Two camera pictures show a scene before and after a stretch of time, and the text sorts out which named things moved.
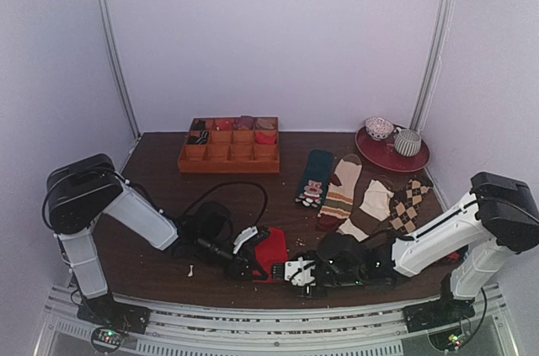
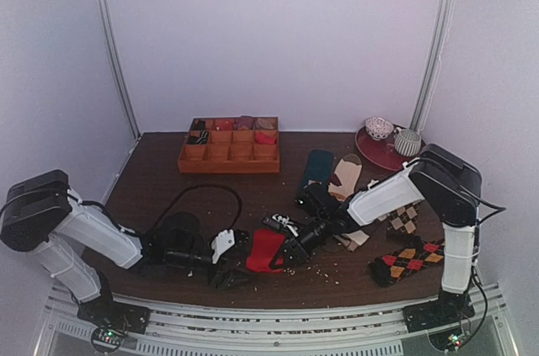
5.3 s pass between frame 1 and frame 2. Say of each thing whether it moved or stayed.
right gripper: moved
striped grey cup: stayed
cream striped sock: stayed
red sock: moved
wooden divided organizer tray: stayed
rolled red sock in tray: stayed
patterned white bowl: stayed
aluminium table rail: stayed
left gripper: moved
